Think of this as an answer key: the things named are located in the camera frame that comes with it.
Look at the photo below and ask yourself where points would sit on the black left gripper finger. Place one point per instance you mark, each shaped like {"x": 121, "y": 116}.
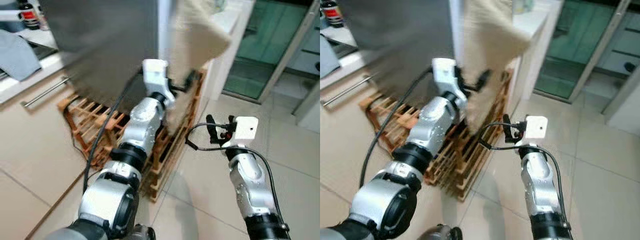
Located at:
{"x": 484, "y": 80}
{"x": 191, "y": 80}

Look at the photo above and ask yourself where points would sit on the fridge door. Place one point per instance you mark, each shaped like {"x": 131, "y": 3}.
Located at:
{"x": 105, "y": 45}
{"x": 405, "y": 40}

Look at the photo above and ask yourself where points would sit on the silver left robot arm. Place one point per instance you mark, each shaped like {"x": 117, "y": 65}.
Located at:
{"x": 432, "y": 125}
{"x": 142, "y": 122}

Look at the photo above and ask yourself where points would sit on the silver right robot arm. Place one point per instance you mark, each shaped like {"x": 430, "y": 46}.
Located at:
{"x": 537, "y": 175}
{"x": 247, "y": 180}

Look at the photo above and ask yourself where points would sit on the beige cloth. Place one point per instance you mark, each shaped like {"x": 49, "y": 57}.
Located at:
{"x": 197, "y": 45}
{"x": 492, "y": 45}

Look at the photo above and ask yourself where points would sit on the white cabinet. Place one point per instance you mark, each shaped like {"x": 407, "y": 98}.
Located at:
{"x": 225, "y": 65}
{"x": 530, "y": 60}

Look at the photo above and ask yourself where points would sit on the green glass sliding door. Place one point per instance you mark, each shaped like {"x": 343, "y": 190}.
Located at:
{"x": 265, "y": 45}
{"x": 575, "y": 45}

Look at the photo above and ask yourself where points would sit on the wooden wine rack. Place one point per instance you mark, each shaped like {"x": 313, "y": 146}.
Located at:
{"x": 90, "y": 120}
{"x": 385, "y": 117}

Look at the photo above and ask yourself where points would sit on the beige kitchen counter cabinet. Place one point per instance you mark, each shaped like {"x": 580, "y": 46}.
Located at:
{"x": 340, "y": 130}
{"x": 35, "y": 150}

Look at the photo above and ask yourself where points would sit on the dark bottle with red label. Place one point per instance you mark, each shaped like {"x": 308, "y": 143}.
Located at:
{"x": 331, "y": 12}
{"x": 28, "y": 15}

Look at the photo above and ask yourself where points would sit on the grey cloth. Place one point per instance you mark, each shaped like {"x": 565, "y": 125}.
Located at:
{"x": 17, "y": 55}

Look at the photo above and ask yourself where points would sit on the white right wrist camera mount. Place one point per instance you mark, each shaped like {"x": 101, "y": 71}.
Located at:
{"x": 536, "y": 127}
{"x": 246, "y": 129}

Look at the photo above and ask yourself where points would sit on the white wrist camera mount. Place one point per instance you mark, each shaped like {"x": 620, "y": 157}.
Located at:
{"x": 154, "y": 75}
{"x": 444, "y": 75}
{"x": 536, "y": 127}
{"x": 246, "y": 129}

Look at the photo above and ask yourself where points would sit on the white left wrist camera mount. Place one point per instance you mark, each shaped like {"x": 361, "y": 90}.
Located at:
{"x": 444, "y": 75}
{"x": 154, "y": 75}

